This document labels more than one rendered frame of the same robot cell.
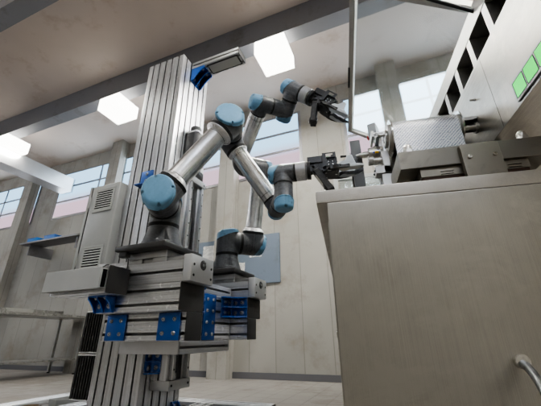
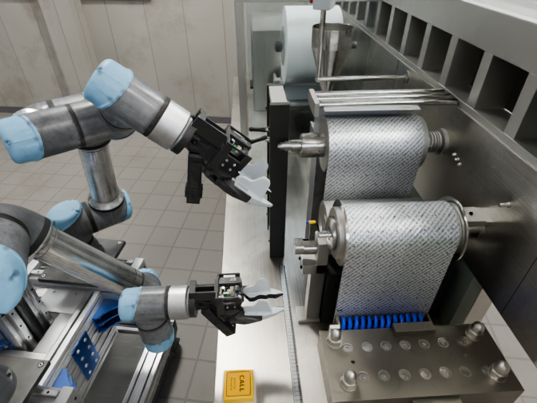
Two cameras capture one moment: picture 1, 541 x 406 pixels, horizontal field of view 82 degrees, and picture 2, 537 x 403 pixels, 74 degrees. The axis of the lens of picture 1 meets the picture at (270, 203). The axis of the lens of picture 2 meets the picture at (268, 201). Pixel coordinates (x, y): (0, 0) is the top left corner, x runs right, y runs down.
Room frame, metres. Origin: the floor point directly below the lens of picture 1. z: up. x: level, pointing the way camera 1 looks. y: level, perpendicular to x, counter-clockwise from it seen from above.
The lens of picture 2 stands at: (0.54, -0.18, 1.78)
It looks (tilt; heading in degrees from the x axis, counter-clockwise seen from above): 37 degrees down; 344
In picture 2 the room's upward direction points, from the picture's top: straight up
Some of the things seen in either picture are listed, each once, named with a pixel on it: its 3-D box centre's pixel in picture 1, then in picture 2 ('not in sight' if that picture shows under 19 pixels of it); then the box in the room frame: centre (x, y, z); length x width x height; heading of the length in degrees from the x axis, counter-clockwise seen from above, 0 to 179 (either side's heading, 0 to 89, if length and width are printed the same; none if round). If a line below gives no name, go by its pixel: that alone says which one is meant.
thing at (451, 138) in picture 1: (432, 156); (387, 292); (0.99, -0.59, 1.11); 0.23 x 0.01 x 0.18; 78
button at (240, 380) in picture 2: not in sight; (238, 385); (0.97, -0.22, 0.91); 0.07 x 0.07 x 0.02; 78
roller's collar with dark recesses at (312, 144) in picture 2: (374, 153); (312, 145); (1.32, -0.51, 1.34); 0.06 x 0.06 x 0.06; 78
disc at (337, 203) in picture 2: (390, 138); (339, 232); (1.07, -0.49, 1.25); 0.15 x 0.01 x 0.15; 168
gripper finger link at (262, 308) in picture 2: (350, 161); (264, 306); (1.02, -0.30, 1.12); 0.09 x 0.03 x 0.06; 69
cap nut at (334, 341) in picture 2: not in sight; (335, 336); (0.95, -0.45, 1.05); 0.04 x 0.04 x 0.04
